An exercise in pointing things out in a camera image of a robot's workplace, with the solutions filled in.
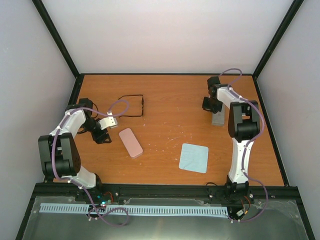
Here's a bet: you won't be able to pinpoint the black cage frame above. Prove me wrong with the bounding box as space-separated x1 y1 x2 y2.
16 0 303 240

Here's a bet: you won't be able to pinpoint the grey green glasses case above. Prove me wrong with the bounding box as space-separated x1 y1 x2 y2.
211 106 225 127

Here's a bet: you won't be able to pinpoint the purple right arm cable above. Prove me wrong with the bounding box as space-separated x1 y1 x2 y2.
218 67 270 224

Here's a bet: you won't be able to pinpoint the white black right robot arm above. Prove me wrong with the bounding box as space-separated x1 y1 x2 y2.
202 76 264 202

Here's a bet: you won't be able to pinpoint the black round sunglasses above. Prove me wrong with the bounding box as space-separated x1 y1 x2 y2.
118 94 145 118

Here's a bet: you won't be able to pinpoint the pink glasses case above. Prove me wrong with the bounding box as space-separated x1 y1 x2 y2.
118 128 143 159

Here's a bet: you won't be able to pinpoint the light blue slotted cable duct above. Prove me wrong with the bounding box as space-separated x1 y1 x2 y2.
39 203 228 218

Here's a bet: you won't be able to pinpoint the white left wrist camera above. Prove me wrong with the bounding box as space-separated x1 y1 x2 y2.
98 111 118 130

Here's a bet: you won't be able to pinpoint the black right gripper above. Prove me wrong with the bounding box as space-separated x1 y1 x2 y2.
201 97 222 113

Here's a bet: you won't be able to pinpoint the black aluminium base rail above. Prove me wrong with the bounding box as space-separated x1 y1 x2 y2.
31 182 300 205

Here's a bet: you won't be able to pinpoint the light blue cleaning cloth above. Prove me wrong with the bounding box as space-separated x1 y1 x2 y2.
179 143 209 174

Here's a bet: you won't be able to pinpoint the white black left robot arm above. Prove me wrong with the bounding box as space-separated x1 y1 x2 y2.
38 98 112 202

